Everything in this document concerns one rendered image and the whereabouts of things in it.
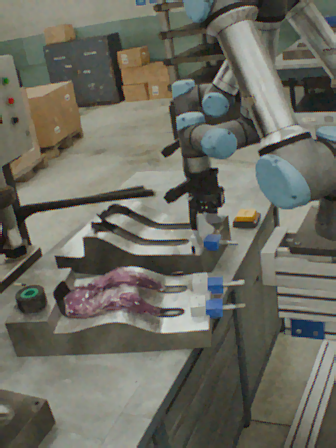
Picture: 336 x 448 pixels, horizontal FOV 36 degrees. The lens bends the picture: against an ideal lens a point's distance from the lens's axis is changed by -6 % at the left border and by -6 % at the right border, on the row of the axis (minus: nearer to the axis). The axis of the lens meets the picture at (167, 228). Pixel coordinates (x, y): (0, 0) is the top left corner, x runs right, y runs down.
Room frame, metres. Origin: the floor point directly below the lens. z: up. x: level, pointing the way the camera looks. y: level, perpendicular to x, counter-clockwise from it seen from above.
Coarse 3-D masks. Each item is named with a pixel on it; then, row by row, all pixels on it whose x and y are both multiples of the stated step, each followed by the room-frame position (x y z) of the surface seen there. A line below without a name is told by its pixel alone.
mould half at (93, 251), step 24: (120, 216) 1.58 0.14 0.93; (144, 216) 1.61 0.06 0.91; (168, 216) 1.62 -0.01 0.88; (72, 240) 1.63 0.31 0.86; (96, 240) 1.46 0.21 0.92; (120, 240) 1.46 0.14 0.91; (72, 264) 1.51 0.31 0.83; (96, 264) 1.47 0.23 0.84; (120, 264) 1.43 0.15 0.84; (144, 264) 1.39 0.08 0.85; (168, 264) 1.36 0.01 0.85; (192, 264) 1.33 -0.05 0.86; (216, 264) 1.40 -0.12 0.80
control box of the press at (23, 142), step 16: (0, 64) 2.07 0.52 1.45; (0, 80) 2.05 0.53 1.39; (16, 80) 2.13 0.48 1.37; (0, 96) 2.03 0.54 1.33; (16, 96) 2.11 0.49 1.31; (0, 112) 2.01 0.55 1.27; (16, 112) 2.09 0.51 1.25; (0, 128) 1.99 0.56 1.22; (16, 128) 2.07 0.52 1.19; (0, 144) 1.97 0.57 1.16; (16, 144) 2.05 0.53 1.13; (32, 144) 2.14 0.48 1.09; (0, 160) 1.95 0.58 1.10; (16, 192) 2.05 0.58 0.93
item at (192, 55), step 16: (160, 0) 5.61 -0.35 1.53; (160, 16) 5.62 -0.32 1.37; (160, 32) 5.62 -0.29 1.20; (176, 32) 5.53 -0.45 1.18; (192, 32) 5.45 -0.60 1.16; (192, 48) 6.33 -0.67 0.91; (208, 48) 6.08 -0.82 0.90; (176, 64) 5.60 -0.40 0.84; (208, 64) 6.53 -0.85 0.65; (176, 80) 5.61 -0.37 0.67; (208, 80) 5.58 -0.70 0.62; (240, 96) 5.30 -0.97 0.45; (176, 128) 5.58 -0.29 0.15
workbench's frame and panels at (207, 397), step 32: (256, 256) 1.75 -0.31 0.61; (256, 288) 1.72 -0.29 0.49; (224, 320) 1.39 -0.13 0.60; (256, 320) 1.69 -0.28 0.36; (192, 352) 1.02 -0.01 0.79; (224, 352) 1.36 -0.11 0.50; (256, 352) 1.66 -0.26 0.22; (192, 384) 1.13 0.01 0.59; (224, 384) 1.33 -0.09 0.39; (256, 384) 1.62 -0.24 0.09; (160, 416) 0.84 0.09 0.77; (192, 416) 1.09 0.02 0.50; (224, 416) 1.31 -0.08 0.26
